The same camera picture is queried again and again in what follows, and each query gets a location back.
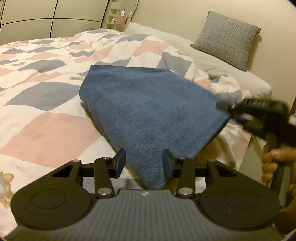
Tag white wardrobe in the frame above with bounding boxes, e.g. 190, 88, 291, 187
1, 0, 109, 44

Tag white pillow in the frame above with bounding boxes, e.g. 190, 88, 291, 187
125, 23, 272, 98

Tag vanity table with mirror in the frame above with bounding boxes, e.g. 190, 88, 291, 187
102, 0, 139, 32

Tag grey cushion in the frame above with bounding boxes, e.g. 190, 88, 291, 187
191, 11, 261, 71

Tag person's right hand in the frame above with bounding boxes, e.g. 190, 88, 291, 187
261, 144, 296, 185

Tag blue denim jeans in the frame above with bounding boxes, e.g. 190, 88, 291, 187
79, 65, 230, 189

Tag pink grey checkered quilt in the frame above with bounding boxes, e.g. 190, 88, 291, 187
1, 29, 253, 237

